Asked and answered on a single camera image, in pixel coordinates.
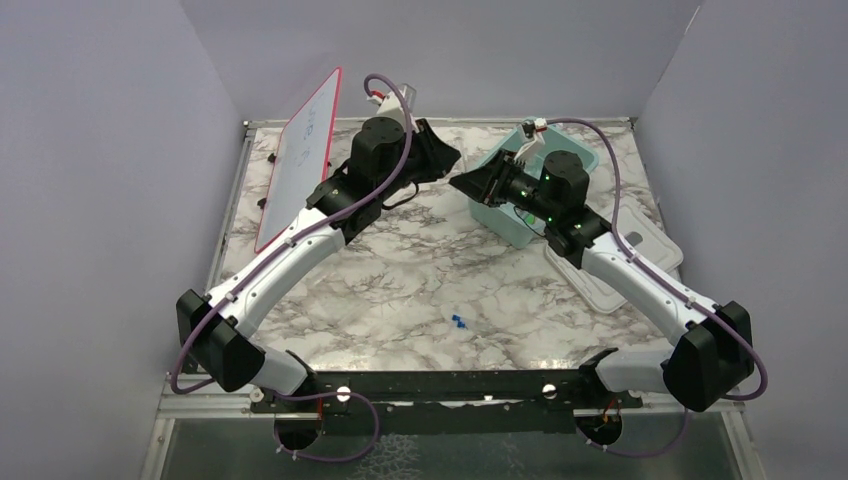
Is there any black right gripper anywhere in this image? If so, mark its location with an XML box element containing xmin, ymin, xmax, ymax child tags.
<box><xmin>451</xmin><ymin>147</ymin><xmax>560</xmax><ymax>223</ymax></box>

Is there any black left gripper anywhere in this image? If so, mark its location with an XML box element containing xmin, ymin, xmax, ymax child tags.
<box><xmin>377</xmin><ymin>118</ymin><xmax>462</xmax><ymax>200</ymax></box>

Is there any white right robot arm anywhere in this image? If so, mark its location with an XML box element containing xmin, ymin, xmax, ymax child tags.
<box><xmin>449</xmin><ymin>150</ymin><xmax>767</xmax><ymax>412</ymax></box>

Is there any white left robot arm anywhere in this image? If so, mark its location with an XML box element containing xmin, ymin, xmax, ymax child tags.
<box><xmin>176</xmin><ymin>117</ymin><xmax>461</xmax><ymax>411</ymax></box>

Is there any teal plastic bin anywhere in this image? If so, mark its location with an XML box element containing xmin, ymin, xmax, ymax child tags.
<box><xmin>465</xmin><ymin>126</ymin><xmax>599</xmax><ymax>249</ymax></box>

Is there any pink framed whiteboard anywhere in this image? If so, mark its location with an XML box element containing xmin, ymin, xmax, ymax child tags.
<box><xmin>254</xmin><ymin>67</ymin><xmax>343</xmax><ymax>254</ymax></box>

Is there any white bin lid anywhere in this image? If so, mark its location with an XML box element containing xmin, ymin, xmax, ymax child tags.
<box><xmin>544</xmin><ymin>198</ymin><xmax>684</xmax><ymax>318</ymax></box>

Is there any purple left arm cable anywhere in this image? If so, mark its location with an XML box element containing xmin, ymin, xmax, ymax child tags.
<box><xmin>169</xmin><ymin>72</ymin><xmax>415</xmax><ymax>397</ymax></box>

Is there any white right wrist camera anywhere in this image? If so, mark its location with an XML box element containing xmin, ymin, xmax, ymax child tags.
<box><xmin>515</xmin><ymin>117</ymin><xmax>548</xmax><ymax>164</ymax></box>

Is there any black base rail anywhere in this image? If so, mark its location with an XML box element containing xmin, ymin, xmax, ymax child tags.
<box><xmin>251</xmin><ymin>369</ymin><xmax>642</xmax><ymax>436</ymax></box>

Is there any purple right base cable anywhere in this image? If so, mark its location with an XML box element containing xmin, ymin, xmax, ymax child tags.
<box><xmin>574</xmin><ymin>407</ymin><xmax>692</xmax><ymax>459</ymax></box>

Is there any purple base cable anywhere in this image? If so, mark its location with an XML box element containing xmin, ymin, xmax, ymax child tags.
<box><xmin>574</xmin><ymin>407</ymin><xmax>692</xmax><ymax>459</ymax></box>
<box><xmin>272</xmin><ymin>388</ymin><xmax>384</xmax><ymax>464</ymax></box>

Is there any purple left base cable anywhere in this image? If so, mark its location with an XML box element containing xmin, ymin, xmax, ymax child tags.
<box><xmin>272</xmin><ymin>388</ymin><xmax>384</xmax><ymax>464</ymax></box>

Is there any aluminium frame rail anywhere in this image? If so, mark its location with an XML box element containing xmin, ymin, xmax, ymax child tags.
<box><xmin>155</xmin><ymin>375</ymin><xmax>268</xmax><ymax>420</ymax></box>

